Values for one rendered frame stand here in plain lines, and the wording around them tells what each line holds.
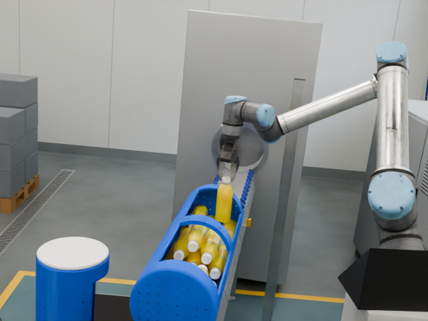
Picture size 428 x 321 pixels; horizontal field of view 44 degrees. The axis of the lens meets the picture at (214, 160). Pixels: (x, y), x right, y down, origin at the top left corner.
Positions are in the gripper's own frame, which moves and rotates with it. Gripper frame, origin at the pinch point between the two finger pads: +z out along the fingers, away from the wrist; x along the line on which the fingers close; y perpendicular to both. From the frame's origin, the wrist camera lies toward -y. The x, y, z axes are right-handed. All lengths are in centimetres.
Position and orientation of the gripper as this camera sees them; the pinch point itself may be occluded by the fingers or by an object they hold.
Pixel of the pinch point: (226, 179)
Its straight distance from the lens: 232.9
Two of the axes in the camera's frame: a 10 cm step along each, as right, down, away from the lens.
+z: -0.9, 9.6, 2.8
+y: 1.5, -2.6, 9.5
